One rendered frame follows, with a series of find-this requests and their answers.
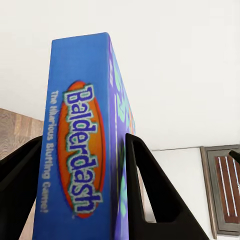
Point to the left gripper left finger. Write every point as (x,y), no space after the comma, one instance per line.
(19,173)

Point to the board game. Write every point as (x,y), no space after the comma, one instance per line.
(82,181)

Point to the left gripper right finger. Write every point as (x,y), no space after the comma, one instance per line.
(174,220)

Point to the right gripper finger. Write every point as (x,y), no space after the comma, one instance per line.
(235,155)

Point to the fixed window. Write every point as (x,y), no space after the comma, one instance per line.
(222,178)

